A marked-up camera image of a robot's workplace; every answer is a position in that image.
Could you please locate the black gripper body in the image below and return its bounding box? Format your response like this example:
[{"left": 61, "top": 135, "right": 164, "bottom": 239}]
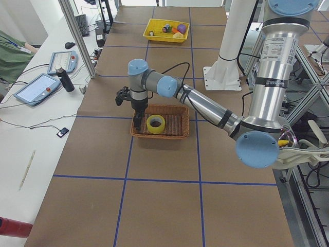
[{"left": 131, "top": 99, "right": 148, "bottom": 118}]

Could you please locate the yellow tape roll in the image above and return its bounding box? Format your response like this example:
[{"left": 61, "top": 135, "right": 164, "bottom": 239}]
[{"left": 146, "top": 115, "right": 166, "bottom": 134}]

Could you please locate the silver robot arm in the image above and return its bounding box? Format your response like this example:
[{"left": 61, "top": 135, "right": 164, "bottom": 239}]
[{"left": 116, "top": 1, "right": 319, "bottom": 169}]

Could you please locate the brown wicker basket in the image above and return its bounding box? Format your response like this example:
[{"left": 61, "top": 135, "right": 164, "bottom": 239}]
[{"left": 131, "top": 104, "right": 189, "bottom": 139}]

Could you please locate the yellow plastic basket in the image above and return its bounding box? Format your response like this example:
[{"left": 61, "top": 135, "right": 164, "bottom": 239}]
[{"left": 143, "top": 19, "right": 190, "bottom": 43}]

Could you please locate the small black device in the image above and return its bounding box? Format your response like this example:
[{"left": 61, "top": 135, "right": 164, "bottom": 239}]
[{"left": 57, "top": 128, "right": 69, "bottom": 138}]

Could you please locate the toy croissant bread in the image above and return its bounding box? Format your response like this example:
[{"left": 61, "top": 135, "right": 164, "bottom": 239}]
[{"left": 173, "top": 32, "right": 184, "bottom": 39}]

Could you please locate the black water bottle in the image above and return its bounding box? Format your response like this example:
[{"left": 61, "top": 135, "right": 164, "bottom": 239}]
[{"left": 55, "top": 65, "right": 75, "bottom": 92}]

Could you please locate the upper teach pendant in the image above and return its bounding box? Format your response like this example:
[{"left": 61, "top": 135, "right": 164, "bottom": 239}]
[{"left": 47, "top": 50, "right": 78, "bottom": 76}]

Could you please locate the teach pendant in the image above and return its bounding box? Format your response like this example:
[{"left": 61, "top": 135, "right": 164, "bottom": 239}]
[
  {"left": 47, "top": 50, "right": 78, "bottom": 76},
  {"left": 14, "top": 74, "right": 60, "bottom": 107}
]

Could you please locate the purple foam cube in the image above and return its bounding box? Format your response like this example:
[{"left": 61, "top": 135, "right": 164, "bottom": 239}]
[{"left": 177, "top": 24, "right": 187, "bottom": 34}]

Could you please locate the black computer mouse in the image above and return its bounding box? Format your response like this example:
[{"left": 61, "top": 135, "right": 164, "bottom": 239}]
[{"left": 64, "top": 42, "right": 76, "bottom": 49}]

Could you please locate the lower teach pendant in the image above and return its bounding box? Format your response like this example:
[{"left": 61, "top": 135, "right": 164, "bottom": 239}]
[{"left": 14, "top": 74, "right": 60, "bottom": 107}]

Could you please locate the black keyboard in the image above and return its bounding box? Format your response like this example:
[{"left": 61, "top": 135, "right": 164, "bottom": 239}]
[{"left": 75, "top": 14, "right": 89, "bottom": 37}]

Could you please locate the steel bowl with corn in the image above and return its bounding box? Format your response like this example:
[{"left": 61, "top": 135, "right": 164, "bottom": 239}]
[{"left": 278, "top": 125, "right": 298, "bottom": 148}]

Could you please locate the red bottle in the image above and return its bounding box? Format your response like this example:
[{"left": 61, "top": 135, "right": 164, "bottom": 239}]
[{"left": 1, "top": 217, "right": 33, "bottom": 238}]

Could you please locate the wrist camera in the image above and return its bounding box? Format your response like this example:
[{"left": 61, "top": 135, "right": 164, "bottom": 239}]
[{"left": 115, "top": 86, "right": 131, "bottom": 106}]

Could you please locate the aluminium frame post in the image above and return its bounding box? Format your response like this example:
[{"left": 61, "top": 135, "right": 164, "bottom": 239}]
[{"left": 58, "top": 0, "right": 96, "bottom": 79}]

